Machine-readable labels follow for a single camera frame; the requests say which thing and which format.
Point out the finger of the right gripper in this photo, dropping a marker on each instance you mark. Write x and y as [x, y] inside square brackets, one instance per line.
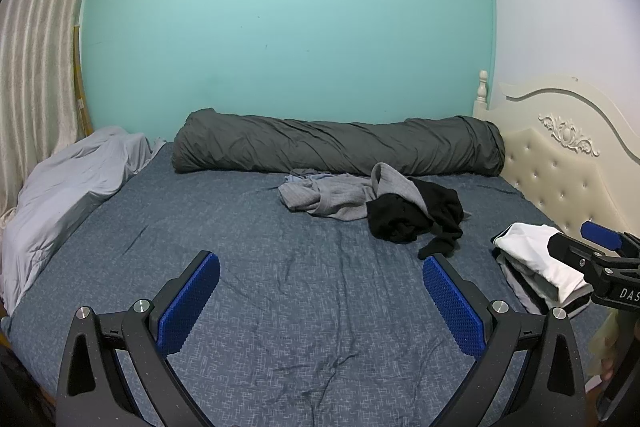
[576, 255]
[605, 237]

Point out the cream tufted headboard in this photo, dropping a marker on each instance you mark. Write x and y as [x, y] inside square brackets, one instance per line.
[569, 150]

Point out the wooden pole by curtain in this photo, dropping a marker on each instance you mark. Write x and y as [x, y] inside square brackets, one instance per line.
[84, 119]

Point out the blue patterned bed sheet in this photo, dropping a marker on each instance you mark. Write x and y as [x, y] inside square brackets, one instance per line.
[314, 322]

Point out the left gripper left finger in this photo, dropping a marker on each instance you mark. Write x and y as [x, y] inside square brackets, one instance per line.
[92, 388]

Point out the light grey blanket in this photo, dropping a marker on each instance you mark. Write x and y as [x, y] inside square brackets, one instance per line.
[59, 195]

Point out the white folded clothes stack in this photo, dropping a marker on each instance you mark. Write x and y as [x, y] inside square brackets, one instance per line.
[539, 281]

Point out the dark grey rolled duvet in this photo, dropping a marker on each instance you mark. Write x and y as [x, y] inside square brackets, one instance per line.
[415, 147]

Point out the grey knit garment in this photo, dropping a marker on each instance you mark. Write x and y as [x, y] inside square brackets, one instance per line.
[345, 196]

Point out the beige striped curtain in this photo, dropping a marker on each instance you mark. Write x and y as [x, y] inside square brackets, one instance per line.
[38, 97]

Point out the black fleece-lined pants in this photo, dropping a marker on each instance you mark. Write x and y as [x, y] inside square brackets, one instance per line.
[430, 208]

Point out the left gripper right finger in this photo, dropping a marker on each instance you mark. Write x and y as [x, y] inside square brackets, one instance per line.
[549, 390]

